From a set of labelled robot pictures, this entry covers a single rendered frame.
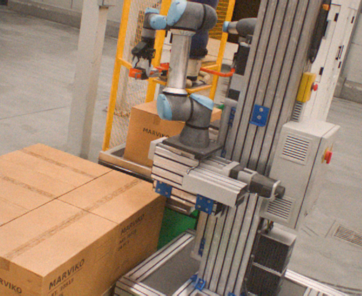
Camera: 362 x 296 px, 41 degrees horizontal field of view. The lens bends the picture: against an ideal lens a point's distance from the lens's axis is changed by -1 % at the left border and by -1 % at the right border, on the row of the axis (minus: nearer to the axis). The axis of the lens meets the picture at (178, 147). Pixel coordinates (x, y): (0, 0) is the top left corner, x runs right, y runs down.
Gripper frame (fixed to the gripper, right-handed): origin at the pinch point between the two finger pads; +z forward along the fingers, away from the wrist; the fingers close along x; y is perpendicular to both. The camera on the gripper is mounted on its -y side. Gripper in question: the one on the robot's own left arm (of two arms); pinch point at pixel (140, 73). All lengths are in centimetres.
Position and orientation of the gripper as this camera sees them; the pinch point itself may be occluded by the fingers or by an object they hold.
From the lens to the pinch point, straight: 275.8
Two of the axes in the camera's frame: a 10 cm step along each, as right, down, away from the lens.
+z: -1.9, 9.3, 3.2
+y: 4.6, -2.1, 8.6
